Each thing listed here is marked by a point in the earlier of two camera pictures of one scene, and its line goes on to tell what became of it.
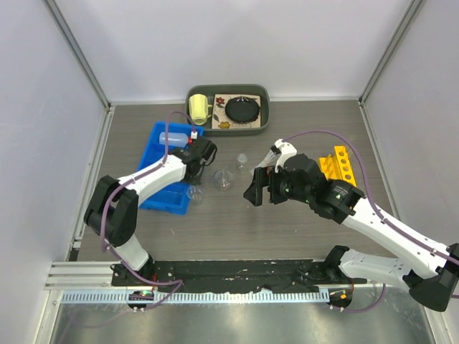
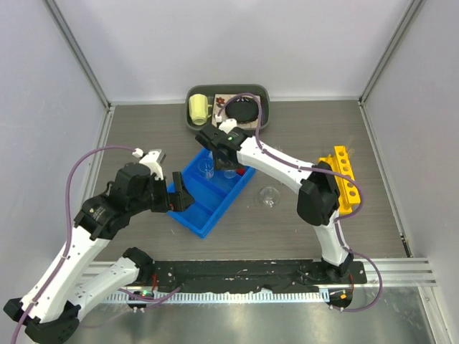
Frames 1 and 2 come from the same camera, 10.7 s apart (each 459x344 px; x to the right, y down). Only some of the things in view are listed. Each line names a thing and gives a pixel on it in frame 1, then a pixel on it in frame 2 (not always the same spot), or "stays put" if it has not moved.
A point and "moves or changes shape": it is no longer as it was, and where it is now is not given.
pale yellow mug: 199,109 stays put
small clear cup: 242,158 moves or changes shape
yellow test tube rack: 338,167 stays put
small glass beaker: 223,179 moves or changes shape
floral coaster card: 220,120 stays put
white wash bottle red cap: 176,139 → 240,170
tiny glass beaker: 196,192 → 207,165
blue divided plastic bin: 174,198 → 213,190
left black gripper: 197,180 → 175,201
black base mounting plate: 232,275 stays put
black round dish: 242,110 stays put
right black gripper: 262,178 → 223,167
